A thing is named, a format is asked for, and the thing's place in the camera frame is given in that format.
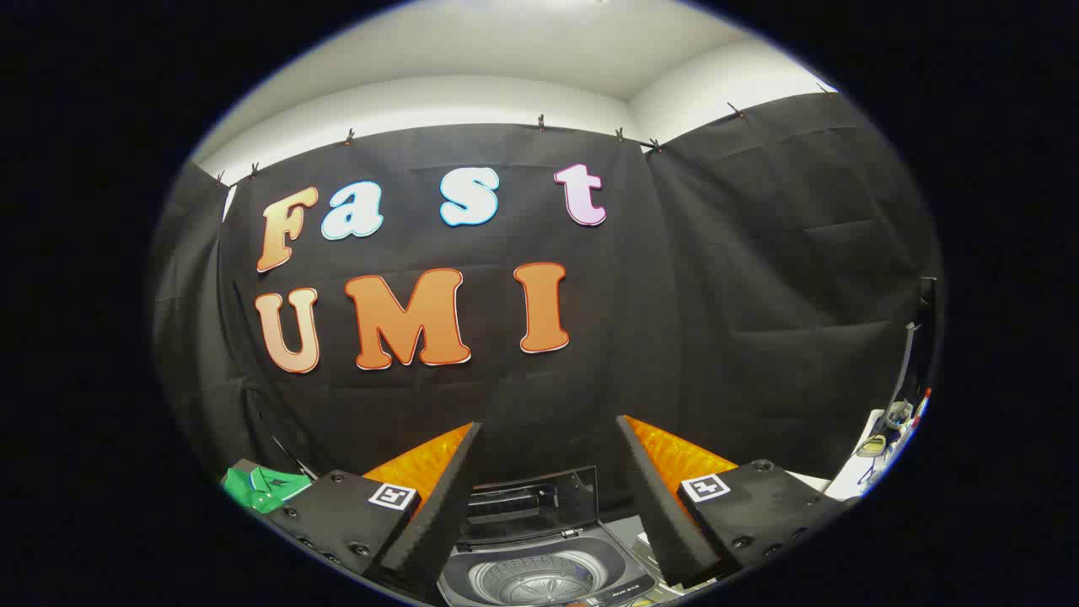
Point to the green polo shirt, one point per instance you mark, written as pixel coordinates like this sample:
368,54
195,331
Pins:
261,491

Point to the small yellow grey device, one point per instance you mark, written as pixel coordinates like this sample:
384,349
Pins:
871,445

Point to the grey washing machine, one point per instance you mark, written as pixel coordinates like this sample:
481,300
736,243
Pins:
539,577

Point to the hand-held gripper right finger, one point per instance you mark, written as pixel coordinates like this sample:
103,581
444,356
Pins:
653,497

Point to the grey pole stand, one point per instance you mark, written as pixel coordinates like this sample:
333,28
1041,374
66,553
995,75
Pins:
909,358

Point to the black backdrop cloth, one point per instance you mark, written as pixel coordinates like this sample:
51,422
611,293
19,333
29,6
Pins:
716,278

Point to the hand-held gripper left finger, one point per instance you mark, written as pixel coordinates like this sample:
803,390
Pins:
451,506

